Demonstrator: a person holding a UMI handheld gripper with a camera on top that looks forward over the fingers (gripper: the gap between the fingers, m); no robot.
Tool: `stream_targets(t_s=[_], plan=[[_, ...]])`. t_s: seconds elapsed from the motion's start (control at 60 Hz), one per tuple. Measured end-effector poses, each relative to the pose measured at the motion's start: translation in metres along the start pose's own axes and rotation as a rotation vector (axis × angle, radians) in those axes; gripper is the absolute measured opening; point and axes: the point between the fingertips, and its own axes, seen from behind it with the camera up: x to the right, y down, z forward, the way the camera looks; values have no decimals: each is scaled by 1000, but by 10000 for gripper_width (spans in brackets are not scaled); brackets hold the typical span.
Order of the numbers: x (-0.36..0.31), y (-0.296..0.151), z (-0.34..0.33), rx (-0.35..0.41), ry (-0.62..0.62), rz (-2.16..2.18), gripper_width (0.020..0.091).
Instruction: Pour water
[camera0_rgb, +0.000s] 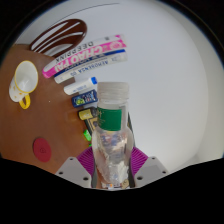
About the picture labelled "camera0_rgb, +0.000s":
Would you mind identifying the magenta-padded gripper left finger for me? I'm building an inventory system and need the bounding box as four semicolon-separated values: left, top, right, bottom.
54;146;98;189

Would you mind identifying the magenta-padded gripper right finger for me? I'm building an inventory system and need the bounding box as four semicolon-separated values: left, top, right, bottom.
128;146;169;188

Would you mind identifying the clear plastic bottle green label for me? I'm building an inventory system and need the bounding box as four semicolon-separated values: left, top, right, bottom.
90;81;135;191

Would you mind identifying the flat round red coaster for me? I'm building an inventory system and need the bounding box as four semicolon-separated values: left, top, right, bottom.
32;137;53;163

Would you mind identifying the amber pump bottle yellow label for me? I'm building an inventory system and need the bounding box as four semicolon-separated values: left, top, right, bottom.
77;107;99;121

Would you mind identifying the dark blue pump bottle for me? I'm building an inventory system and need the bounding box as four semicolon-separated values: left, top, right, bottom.
71;89;99;109

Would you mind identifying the white lotion bottle blue cap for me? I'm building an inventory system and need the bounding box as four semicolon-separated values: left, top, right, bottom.
63;76;99;97

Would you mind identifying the white blue shuttlecock tube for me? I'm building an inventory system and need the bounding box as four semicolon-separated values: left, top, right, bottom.
53;49;129;84

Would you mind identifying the dark wooden chair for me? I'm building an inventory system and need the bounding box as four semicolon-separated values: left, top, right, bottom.
29;18;88;58

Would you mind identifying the white mug yellow handle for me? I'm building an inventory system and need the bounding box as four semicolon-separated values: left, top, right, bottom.
8;60;39;110

